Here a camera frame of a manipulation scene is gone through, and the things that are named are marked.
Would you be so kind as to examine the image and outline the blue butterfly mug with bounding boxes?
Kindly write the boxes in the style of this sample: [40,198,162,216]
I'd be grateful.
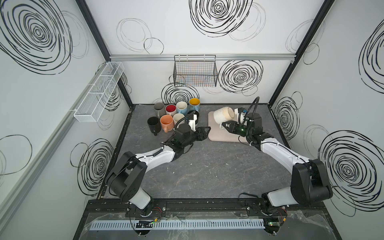
[189,98,201,112]

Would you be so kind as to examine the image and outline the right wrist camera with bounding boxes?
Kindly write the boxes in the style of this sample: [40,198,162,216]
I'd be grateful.
[235,108,248,125]

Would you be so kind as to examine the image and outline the beige plastic tray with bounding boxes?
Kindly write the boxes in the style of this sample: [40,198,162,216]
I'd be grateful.
[208,112,247,144]

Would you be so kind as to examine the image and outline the white slotted cable duct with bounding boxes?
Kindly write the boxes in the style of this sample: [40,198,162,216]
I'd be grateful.
[89,219,265,231]

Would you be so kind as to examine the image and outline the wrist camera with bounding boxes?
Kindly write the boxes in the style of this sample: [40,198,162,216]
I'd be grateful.
[188,120,196,132]
[235,108,248,125]

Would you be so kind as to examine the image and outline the black wire basket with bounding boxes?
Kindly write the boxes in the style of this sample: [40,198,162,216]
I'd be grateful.
[173,55,219,87]

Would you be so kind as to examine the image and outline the white red mug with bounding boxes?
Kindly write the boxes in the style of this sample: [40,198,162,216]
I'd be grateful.
[165,104,177,117]

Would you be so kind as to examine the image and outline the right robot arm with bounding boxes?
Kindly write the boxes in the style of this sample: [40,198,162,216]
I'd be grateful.
[220,117,333,207]

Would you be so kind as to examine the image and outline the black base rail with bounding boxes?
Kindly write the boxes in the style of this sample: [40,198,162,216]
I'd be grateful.
[85,197,326,214]

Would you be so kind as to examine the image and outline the cream peach mug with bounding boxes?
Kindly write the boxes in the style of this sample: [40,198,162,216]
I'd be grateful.
[160,115,174,133]

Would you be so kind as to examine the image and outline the grey mug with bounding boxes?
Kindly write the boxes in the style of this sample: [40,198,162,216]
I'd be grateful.
[154,102,166,119]

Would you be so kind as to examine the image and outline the pink mug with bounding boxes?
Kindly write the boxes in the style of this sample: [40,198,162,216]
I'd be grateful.
[173,113,185,125]

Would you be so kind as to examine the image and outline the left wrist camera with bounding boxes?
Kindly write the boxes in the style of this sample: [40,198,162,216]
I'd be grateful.
[188,120,196,132]

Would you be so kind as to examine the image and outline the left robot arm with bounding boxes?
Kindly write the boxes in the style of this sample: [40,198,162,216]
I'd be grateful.
[106,124,211,216]

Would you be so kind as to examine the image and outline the white black mug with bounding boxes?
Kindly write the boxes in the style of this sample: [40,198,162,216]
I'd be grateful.
[187,110,200,125]

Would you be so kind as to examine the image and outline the cream speckled mug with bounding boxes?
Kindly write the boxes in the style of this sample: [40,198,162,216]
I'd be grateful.
[214,107,235,129]

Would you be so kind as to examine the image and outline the light blue mug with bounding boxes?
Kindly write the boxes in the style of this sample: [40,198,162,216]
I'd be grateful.
[176,101,189,116]

